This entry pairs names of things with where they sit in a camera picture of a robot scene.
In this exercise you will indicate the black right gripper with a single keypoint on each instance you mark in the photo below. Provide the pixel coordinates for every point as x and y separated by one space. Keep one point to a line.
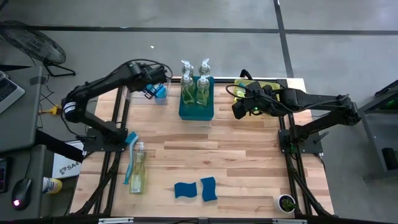
261 99

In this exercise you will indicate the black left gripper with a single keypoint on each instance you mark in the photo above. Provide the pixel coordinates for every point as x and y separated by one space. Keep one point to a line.
150 76

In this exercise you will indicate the clear green dish soap bottle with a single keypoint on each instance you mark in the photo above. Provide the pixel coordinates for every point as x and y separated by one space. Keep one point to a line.
187 88
204 68
138 174
187 69
202 90

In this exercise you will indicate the blue sponge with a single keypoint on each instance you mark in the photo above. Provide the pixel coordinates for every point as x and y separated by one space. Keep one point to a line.
209 189
185 190

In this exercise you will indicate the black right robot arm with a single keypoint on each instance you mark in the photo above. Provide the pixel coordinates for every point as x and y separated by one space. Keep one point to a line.
317 104

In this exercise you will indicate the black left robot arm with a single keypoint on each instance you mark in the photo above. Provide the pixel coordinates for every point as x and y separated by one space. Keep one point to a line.
93 85

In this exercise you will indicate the clear plastic bin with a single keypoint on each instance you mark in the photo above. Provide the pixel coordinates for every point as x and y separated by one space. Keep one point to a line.
133 97

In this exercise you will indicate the yellow translucent plastic bin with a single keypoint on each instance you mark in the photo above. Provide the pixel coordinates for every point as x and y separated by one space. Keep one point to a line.
273 84

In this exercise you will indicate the teal plastic bin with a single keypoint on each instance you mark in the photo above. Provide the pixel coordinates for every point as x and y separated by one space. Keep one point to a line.
196 113

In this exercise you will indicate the yellow power plug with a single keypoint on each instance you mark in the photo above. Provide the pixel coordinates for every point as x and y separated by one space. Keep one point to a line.
55 109

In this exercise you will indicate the black bar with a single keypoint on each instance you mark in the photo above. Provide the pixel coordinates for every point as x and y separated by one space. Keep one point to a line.
59 147

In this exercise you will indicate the small plant in white pot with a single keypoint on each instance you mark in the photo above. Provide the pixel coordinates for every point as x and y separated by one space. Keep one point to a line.
284 203

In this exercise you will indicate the white cardboard box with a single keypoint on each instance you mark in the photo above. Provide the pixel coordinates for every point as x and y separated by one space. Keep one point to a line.
66 166

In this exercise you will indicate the grey equipment stand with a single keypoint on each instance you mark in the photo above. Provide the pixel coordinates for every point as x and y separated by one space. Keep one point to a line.
371 137

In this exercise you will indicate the black floor fan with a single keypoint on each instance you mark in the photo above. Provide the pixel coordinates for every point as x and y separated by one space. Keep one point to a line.
34 43

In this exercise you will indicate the white light bar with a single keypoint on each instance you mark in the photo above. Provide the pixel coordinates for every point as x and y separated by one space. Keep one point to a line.
116 220
290 221

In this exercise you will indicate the grey desk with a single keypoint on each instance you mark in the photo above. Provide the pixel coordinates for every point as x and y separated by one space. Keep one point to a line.
34 199
21 124

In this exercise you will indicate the white yellow can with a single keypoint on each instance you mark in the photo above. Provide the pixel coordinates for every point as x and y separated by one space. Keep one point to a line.
53 185

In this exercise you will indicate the grey laptop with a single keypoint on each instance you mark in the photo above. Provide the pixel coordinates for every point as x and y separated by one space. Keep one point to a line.
7 91

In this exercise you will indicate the black computer mouse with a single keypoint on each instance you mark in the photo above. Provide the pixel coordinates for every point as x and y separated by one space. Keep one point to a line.
21 193

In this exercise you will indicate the black keyboard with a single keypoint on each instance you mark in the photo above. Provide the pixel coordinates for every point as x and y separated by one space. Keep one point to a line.
3 175

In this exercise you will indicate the black table frame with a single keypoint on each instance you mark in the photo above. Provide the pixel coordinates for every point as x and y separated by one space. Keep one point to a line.
224 81

